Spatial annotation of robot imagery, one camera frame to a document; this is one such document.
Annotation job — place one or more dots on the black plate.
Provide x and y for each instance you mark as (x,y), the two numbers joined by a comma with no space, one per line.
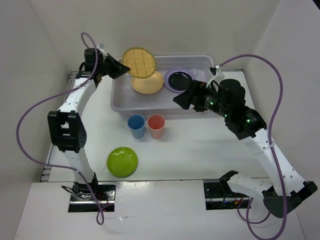
(180,80)

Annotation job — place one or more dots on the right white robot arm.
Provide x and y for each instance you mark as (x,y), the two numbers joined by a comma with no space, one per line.
(285,189)

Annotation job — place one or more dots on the woven bamboo round plate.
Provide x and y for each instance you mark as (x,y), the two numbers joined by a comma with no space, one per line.
(141,62)

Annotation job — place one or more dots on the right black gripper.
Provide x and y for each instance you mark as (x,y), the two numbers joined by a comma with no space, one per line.
(198,89)

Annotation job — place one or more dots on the green plate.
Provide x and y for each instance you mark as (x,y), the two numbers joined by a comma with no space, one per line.
(122,162)

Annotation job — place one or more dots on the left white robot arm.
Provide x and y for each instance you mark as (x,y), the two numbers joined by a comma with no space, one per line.
(66,128)

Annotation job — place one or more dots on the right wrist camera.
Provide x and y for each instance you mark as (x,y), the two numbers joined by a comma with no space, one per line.
(217,76)

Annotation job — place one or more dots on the blue plastic cup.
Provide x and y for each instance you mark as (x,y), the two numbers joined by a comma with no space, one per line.
(136,124)

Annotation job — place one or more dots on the orange plastic plate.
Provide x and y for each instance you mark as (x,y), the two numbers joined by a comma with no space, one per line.
(148,86)

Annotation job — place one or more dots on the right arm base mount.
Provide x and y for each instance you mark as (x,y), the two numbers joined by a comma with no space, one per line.
(217,199)

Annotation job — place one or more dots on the lavender plastic plate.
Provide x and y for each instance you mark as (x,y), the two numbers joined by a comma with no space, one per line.
(173,70)

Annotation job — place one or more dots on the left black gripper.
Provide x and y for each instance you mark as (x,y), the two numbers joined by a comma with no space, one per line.
(118,68)

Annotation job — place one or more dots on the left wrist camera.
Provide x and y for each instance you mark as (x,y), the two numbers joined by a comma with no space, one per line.
(101,47)

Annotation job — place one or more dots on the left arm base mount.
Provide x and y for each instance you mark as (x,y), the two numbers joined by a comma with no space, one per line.
(82,200)

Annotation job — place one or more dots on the coral plastic cup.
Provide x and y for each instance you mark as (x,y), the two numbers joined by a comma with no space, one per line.
(156,125)

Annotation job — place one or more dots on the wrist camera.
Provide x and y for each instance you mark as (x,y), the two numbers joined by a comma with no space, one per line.
(101,47)
(217,76)

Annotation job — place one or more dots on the lavender plastic bin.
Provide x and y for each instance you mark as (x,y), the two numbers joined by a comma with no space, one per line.
(126,101)

